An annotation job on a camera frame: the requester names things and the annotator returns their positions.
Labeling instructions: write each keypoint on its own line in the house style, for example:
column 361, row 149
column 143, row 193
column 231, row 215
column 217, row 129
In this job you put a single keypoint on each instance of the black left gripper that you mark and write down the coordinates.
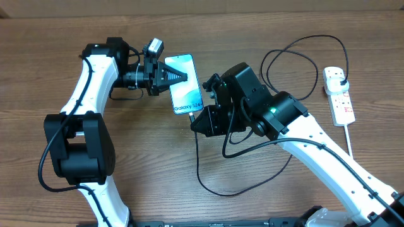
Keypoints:
column 155, row 72

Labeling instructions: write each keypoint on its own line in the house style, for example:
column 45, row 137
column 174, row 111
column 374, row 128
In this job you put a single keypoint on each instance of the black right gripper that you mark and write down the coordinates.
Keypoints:
column 213, row 115

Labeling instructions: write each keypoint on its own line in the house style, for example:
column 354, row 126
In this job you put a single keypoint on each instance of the Galaxy S24+ smartphone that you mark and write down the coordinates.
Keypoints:
column 186, row 96

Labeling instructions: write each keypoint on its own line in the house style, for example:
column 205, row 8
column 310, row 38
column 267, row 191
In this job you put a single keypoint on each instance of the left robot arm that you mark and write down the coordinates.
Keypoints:
column 80, row 154

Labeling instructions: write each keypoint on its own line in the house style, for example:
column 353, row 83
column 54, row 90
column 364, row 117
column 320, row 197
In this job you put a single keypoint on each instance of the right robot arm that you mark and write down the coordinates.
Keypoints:
column 242, row 102

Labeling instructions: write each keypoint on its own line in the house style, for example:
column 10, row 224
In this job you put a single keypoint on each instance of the white charger plug adapter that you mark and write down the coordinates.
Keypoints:
column 334, row 86

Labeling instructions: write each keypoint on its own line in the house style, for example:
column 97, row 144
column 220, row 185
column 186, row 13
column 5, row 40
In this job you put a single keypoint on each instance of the white power strip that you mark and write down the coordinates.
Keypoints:
column 342, row 112

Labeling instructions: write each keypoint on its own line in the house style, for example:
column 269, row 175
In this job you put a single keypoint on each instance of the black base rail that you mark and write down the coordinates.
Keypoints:
column 272, row 222

